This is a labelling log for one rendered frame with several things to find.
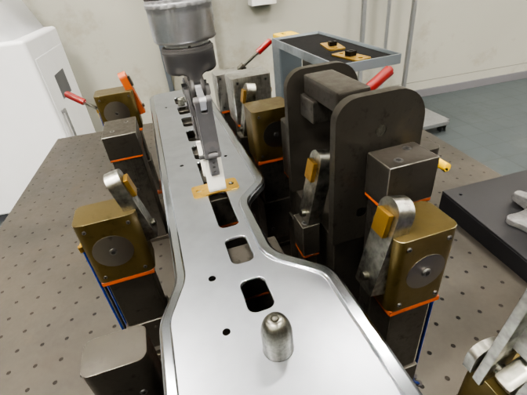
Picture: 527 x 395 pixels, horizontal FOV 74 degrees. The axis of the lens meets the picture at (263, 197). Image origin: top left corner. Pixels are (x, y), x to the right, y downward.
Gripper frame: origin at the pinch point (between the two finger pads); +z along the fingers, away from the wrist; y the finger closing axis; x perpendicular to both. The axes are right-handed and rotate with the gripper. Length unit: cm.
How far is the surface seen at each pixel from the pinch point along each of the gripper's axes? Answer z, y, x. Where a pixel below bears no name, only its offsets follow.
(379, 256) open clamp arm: 0.5, -30.1, -14.0
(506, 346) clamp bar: -4.8, -45.7, -13.4
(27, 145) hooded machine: 52, 183, 93
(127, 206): -0.8, -7.9, 14.1
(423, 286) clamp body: 5.9, -32.0, -19.4
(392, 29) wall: 34, 255, -218
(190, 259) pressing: 4.5, -17.1, 7.1
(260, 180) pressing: 4.2, -1.8, -8.1
